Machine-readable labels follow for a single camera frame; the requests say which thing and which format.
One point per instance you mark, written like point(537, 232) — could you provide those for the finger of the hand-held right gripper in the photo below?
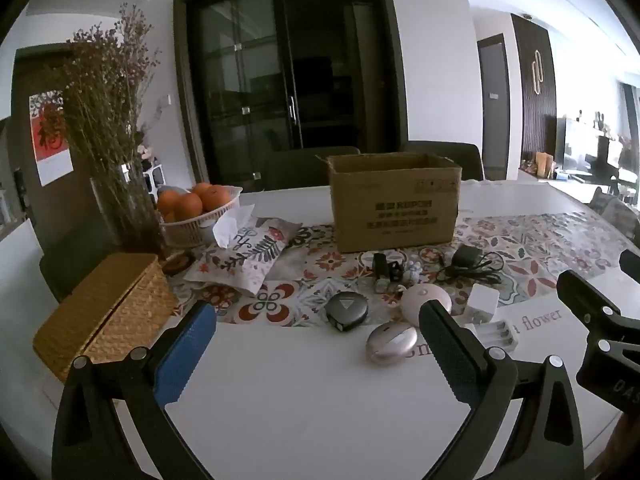
point(631, 260)
point(595, 305)

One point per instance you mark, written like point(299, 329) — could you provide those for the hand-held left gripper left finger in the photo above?
point(185, 355)

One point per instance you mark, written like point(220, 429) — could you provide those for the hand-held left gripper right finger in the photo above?
point(445, 350)

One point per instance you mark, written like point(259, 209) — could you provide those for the pink round night light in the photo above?
point(425, 300)

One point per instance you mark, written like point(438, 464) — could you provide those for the brown cardboard box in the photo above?
point(395, 210)

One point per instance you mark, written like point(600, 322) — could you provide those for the person's right forearm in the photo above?
point(627, 450)

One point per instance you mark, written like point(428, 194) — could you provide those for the white battery charger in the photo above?
point(495, 336)

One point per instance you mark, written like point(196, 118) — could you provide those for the white plug charger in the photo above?
point(482, 302)

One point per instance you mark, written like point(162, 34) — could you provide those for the small white figurine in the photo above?
point(411, 272)

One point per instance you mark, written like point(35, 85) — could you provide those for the patterned table runner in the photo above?
point(525, 245)

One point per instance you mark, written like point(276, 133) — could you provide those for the woven wicker box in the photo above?
point(107, 305)

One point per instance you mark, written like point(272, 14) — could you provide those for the black binder clip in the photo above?
point(395, 271)

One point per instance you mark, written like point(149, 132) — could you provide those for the black lighter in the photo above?
point(380, 270)

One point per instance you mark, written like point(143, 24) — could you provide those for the black round tape measure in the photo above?
point(346, 310)

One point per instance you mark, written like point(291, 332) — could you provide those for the black television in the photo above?
point(609, 151)

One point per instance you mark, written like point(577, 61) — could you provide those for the floral fabric tissue pouch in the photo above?
point(250, 255)

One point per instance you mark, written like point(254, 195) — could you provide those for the white media cabinet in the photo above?
point(575, 145)

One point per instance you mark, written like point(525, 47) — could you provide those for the white fruit basket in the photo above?
point(200, 225)

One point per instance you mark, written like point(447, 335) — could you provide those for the dark dining chair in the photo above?
point(310, 167)
point(445, 152)
point(65, 270)

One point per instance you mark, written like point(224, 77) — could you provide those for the orange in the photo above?
point(187, 206)
point(201, 188)
point(216, 198)
point(167, 195)

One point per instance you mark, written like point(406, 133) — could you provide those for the glass vase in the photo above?
point(125, 210)

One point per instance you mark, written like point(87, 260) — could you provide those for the small white shelf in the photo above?
point(154, 172)

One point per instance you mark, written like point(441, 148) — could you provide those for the dark interior door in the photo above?
point(494, 105)

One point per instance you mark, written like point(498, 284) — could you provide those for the brown wooden door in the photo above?
point(30, 195)

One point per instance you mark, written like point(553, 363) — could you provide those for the dried flower bunch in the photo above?
point(107, 95)

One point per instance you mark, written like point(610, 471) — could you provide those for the loop wall light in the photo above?
point(537, 72)

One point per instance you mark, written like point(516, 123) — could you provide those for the red and white wall poster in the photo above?
point(50, 140)

